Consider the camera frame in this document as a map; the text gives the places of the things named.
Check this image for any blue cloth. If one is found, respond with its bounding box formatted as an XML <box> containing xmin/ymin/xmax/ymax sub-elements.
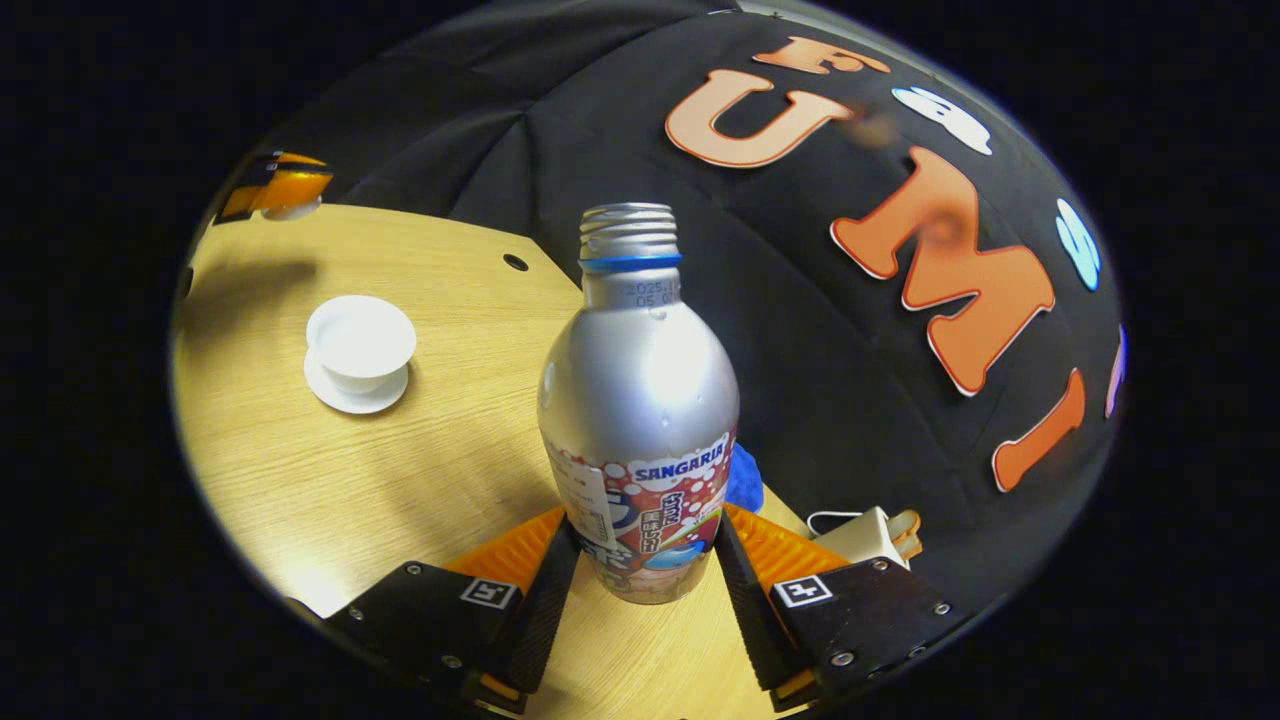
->
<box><xmin>725</xmin><ymin>443</ymin><xmax>765</xmax><ymax>514</ymax></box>

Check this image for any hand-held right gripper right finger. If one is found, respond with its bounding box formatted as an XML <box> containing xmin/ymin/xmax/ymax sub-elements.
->
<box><xmin>712</xmin><ymin>503</ymin><xmax>956</xmax><ymax>713</ymax></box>

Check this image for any white toaster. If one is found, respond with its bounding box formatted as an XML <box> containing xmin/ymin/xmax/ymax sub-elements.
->
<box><xmin>808</xmin><ymin>506</ymin><xmax>911</xmax><ymax>571</ymax></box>

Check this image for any silver water bottle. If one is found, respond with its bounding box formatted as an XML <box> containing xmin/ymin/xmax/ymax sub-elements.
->
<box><xmin>537</xmin><ymin>203</ymin><xmax>741</xmax><ymax>606</ymax></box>

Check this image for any black backdrop cloth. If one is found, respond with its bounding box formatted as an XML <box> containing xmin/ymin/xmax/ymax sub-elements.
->
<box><xmin>230</xmin><ymin>0</ymin><xmax>1126</xmax><ymax>611</ymax></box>

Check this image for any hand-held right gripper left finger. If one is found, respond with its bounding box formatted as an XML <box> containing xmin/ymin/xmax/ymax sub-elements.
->
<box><xmin>320</xmin><ymin>507</ymin><xmax>583</xmax><ymax>713</ymax></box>

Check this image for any white teacup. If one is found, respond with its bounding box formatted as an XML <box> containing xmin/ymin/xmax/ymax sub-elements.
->
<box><xmin>306</xmin><ymin>294</ymin><xmax>417</xmax><ymax>395</ymax></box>

